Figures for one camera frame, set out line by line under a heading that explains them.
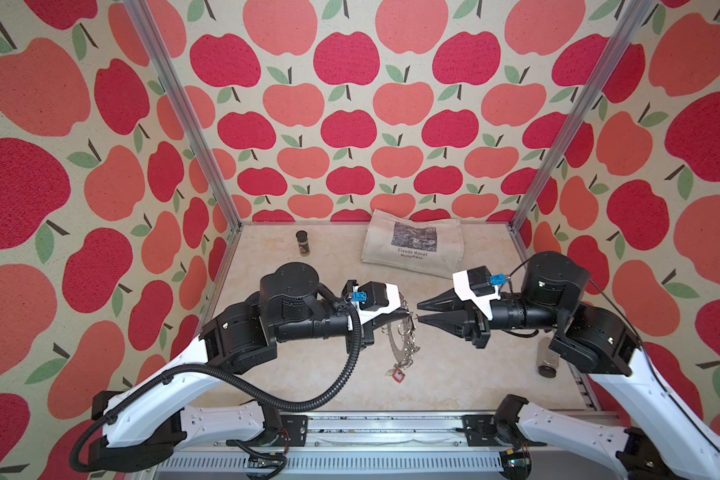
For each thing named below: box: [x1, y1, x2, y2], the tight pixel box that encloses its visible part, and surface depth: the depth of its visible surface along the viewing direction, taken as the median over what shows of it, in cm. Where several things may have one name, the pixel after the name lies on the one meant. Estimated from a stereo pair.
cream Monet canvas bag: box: [361, 209, 464, 279], surface depth 107 cm
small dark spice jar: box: [296, 230, 311, 257], surface depth 110 cm
